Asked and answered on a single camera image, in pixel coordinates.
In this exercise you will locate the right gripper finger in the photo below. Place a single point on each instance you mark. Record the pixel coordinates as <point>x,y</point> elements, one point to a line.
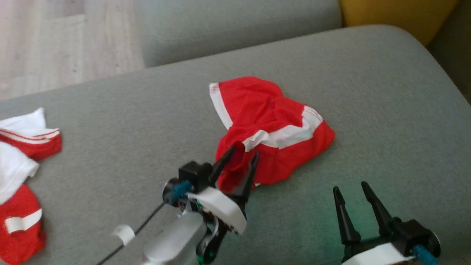
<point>379,213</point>
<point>347,224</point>

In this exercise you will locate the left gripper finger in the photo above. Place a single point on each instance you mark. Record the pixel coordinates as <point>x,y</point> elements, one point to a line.
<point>222,165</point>
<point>247,182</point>

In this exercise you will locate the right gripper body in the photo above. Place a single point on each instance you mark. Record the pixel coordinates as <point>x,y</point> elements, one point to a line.
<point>404,235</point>

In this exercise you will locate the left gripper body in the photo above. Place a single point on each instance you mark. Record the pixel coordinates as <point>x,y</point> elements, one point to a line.
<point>220,206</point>

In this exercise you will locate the red shorts with white bands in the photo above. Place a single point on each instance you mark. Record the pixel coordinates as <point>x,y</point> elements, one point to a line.
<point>265,110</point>

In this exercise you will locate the red shirt with white sleeves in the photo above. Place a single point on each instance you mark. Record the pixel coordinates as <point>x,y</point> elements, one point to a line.
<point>18,235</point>

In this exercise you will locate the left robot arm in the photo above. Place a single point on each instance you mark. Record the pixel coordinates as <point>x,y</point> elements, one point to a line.
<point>173,239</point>

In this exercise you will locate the teal connector plug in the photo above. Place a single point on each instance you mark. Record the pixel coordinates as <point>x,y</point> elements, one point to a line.
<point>423,255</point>
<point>181,189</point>

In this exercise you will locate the white tape tag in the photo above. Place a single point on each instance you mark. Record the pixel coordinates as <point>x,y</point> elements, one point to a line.
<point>124,234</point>

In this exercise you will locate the large grey sofa seat cushion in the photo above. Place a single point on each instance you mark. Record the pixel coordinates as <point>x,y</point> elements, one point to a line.
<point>110,147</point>

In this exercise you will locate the grey sofa cushion with seam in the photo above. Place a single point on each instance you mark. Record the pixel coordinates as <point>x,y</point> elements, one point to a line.
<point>239,29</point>

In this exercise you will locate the yellow cushion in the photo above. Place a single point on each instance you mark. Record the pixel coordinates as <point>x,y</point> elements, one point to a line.
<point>397,14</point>

